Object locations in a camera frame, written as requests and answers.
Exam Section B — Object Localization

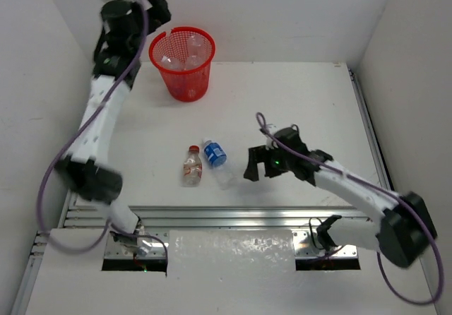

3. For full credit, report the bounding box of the blue-label bottle white cap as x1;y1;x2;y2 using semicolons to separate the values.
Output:
202;138;235;190

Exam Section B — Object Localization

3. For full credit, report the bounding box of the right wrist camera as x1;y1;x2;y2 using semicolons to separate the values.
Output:
261;124;280;149

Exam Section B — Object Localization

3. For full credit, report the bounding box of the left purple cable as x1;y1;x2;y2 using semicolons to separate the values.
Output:
37;0;169;254

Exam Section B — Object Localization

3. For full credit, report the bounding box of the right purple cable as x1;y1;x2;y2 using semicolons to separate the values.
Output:
256;112;445;306

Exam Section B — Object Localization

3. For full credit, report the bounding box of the blue-label plastic bottle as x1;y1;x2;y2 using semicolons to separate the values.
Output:
170;79;202;102

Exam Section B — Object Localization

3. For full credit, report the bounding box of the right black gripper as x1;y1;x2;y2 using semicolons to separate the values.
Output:
244;143;292;181

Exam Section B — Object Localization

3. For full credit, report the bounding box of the purple cable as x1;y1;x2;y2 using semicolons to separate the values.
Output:
37;0;169;254
256;112;445;306

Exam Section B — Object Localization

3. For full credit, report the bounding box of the aluminium frame rail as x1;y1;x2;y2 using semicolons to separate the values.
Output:
66;205;371;230

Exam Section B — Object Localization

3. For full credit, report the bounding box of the clear bottle blue-white cap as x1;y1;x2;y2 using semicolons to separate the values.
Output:
186;35;207;60

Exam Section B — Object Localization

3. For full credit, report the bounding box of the red-capped labelled plastic bottle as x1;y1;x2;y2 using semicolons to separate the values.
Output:
182;145;203;187

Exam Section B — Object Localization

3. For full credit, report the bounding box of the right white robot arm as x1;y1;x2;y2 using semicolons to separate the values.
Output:
244;126;437;268

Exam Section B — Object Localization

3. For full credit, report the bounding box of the large clear plastic bottle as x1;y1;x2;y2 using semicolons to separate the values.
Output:
160;55;186;71

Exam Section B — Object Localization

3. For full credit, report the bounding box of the clear crushed bottle blue cap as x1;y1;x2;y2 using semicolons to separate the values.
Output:
184;55;206;71

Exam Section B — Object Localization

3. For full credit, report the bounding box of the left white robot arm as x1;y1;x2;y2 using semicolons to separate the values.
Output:
55;0;171;234

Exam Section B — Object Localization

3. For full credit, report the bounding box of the red mesh plastic bin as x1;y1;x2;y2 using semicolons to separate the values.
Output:
148;26;215;99

